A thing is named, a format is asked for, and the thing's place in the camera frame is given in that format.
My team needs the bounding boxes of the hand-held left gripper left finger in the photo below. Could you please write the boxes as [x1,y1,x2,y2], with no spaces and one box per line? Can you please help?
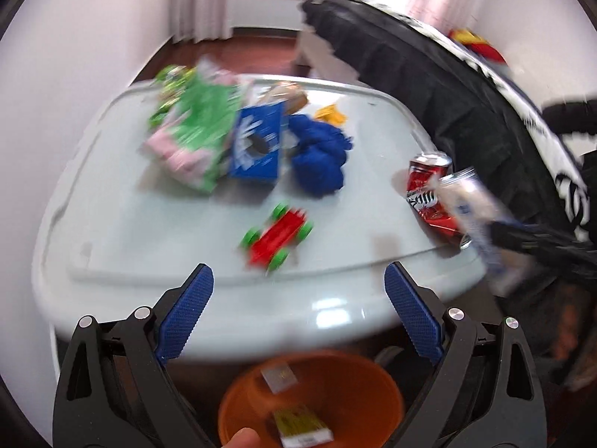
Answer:
[53,264,215,448]

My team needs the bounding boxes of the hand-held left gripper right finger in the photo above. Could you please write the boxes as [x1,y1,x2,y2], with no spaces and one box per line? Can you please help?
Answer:
[383,261,547,448]

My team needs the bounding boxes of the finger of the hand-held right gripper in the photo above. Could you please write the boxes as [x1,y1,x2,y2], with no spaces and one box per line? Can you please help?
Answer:
[487,221,597,267]

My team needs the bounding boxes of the white and blue packet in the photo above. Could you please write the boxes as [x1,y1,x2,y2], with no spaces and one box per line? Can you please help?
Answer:
[436,167,537,297]

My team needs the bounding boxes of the orange plastic bin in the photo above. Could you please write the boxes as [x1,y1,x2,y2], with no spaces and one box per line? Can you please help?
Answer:
[218,349,406,448]

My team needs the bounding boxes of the yellow toy piece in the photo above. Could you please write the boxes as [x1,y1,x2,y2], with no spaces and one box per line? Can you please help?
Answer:
[315,104,348,127]

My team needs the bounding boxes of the person's left hand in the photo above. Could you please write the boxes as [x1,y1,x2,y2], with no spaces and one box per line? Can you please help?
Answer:
[219,428,262,448]

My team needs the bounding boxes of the pale grey plastic storage lid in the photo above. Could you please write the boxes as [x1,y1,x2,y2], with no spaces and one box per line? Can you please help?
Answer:
[32,75,490,367]

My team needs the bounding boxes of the small white packet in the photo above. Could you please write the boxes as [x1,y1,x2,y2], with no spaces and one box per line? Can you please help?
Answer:
[261,361,299,393]

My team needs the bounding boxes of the red toy car green wheels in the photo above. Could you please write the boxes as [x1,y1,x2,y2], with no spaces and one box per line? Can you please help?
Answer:
[240,203,314,274]

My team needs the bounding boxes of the crushed red can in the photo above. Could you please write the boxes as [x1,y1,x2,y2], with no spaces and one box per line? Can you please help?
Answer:
[406,152,472,248]

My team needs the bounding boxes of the pink packet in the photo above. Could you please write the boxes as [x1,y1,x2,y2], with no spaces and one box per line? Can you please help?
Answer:
[142,124,220,194]

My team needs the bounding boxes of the yellow-green packet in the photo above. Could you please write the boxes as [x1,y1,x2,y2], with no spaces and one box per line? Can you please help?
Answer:
[271,406,334,446]

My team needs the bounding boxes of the red and yellow plush toy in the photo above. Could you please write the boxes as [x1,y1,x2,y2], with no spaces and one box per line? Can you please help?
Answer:
[448,28,507,63]

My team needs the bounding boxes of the blue cloth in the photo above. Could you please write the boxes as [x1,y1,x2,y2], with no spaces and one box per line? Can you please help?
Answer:
[287,113,354,197]

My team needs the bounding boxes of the green snack bag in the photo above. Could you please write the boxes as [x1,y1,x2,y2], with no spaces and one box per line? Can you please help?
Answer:
[163,58,250,187]

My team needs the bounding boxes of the small green printed packet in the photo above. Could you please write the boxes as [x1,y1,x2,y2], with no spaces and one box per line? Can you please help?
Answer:
[148,64,197,130]

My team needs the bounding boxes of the brown bread packet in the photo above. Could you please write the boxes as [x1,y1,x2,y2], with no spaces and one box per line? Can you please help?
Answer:
[254,81,309,115]

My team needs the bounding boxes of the white bed frame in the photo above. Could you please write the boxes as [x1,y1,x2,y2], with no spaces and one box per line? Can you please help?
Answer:
[295,32,360,80]

